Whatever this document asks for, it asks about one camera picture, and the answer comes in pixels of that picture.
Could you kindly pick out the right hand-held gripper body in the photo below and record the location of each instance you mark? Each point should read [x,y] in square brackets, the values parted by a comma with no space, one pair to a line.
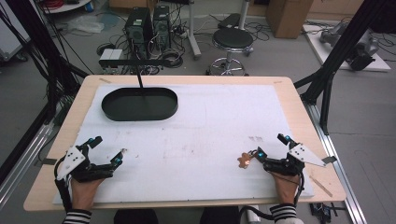
[299,155]

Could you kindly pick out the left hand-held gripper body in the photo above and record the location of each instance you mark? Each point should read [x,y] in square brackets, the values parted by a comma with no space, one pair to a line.
[72,159]

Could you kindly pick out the small brown bear-shaped piece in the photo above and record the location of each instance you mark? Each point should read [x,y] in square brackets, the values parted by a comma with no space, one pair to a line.
[245,160]

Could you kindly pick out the person's left hand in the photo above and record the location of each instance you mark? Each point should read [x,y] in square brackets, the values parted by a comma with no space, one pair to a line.
[83,193]

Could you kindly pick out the person's right hand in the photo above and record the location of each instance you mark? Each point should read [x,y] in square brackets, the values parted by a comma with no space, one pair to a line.
[285,188]

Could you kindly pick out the grey tape piece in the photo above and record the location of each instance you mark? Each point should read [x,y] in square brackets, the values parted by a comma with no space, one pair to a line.
[330,159]
[47,161]

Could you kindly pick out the thin wooden stick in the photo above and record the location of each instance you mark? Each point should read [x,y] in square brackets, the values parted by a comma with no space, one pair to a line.
[320,186]

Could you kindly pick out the black oval tray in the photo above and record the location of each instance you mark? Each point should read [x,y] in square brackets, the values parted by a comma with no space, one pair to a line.
[140,105]

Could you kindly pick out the person's left leg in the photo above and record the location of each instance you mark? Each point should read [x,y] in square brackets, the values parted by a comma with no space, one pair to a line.
[135,217]

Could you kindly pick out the person's leg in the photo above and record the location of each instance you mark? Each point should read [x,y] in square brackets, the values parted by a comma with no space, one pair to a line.
[135,217]
[219,215]

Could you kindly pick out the black parts on floor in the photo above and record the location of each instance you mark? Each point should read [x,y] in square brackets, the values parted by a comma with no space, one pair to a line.
[322,211]

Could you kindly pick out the white foam mat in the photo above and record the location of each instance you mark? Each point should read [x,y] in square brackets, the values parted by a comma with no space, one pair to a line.
[193,140]

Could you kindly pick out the person's right leg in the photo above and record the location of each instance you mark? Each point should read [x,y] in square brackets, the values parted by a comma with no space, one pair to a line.
[219,215]

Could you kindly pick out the black T-shaped stand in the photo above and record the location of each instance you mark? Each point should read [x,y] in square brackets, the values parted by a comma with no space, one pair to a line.
[134,62]

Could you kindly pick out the white box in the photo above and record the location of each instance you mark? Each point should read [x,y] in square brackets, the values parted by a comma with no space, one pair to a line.
[111,54]

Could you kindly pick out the white floor board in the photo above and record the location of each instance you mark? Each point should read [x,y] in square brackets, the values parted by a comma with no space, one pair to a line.
[320,49]

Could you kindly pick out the black round stool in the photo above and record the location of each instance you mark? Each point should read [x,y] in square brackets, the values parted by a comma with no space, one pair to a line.
[233,39]

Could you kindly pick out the clear plastic sheet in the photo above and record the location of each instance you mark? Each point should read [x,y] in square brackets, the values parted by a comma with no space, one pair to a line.
[85,25]

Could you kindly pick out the large black computer tower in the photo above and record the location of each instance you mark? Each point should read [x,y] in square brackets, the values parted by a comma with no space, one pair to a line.
[138,31]

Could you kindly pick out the cardboard box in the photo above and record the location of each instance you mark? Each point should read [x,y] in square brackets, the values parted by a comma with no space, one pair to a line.
[288,18]

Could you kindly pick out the grey robot equipment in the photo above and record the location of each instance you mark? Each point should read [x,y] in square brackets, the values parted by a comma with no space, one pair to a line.
[364,46]

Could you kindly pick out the flat black case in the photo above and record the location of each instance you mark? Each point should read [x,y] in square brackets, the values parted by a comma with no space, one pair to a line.
[229,21]

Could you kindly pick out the narrow black computer tower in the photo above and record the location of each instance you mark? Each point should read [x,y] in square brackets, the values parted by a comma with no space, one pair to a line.
[162,26]

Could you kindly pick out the white desk leg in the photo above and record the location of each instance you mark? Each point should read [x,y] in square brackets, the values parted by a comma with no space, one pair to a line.
[193,31]

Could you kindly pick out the aluminium rail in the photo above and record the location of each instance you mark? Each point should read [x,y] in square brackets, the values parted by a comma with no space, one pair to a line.
[339,174]
[21,165]

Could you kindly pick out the black metal frame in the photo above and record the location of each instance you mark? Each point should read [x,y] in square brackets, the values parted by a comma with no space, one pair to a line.
[336,53]
[46,56]

